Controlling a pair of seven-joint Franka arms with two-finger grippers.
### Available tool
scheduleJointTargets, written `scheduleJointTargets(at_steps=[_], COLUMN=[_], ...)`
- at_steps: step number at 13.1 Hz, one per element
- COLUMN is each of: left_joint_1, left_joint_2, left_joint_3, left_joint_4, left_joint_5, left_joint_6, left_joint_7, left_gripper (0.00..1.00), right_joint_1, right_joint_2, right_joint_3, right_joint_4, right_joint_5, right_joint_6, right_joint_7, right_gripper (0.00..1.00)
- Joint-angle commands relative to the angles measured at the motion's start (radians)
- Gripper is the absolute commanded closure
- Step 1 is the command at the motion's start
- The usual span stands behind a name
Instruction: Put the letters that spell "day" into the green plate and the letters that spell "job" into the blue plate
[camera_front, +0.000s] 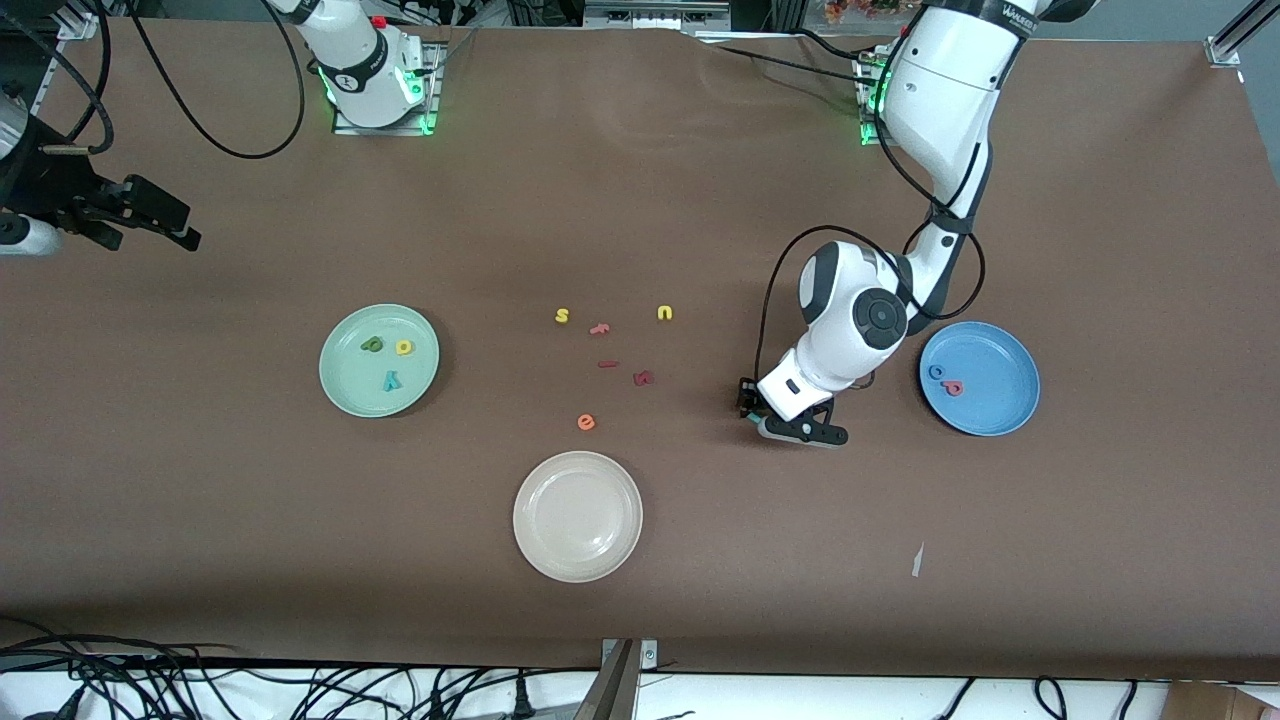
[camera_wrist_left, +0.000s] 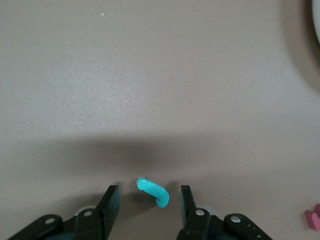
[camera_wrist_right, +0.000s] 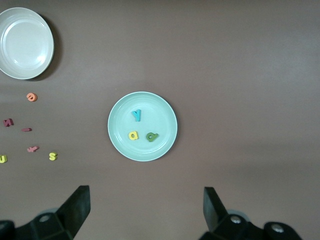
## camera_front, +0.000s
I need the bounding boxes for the silver aluminium frame rail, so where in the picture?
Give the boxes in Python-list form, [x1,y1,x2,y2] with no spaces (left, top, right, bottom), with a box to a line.
[1205,0,1280,69]
[40,0,103,111]

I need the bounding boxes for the grey metal device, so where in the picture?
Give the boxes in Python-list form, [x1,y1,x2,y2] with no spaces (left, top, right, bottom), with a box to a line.
[583,0,733,33]

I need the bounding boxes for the tangled black floor cables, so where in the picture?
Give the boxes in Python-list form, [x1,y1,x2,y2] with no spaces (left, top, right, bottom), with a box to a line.
[0,615,601,720]

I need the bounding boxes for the beige plate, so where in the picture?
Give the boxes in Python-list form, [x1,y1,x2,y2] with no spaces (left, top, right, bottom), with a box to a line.
[512,451,644,584]

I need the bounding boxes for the blue plate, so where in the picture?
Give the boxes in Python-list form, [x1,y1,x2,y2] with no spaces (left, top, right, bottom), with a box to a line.
[919,321,1042,438]

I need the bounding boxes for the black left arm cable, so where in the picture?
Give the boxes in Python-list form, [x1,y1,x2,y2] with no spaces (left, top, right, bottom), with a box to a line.
[755,60,988,376]

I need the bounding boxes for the grey metal post bracket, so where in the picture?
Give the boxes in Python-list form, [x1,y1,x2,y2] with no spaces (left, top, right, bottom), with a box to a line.
[572,638,659,720]

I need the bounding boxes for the brown cardboard box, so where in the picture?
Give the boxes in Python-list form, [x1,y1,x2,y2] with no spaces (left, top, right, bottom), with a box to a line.
[1165,680,1280,720]

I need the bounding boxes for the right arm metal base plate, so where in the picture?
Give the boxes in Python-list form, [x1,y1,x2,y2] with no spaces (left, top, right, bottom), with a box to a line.
[332,42,442,137]

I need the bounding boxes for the orange flowers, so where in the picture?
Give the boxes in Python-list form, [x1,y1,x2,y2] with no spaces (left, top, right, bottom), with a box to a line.
[822,0,906,23]

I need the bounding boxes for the light green plate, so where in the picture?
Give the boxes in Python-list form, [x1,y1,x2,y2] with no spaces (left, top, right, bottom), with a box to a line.
[319,304,441,419]

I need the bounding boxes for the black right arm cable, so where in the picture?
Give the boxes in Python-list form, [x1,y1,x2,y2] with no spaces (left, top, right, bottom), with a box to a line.
[0,0,116,156]
[128,0,306,161]

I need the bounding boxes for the black cable behind table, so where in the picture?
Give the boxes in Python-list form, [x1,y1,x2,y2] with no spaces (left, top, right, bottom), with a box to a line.
[690,28,881,86]

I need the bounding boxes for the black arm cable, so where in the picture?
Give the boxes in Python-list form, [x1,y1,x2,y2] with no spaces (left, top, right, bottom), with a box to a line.
[128,0,306,161]
[0,0,116,156]
[755,60,988,376]

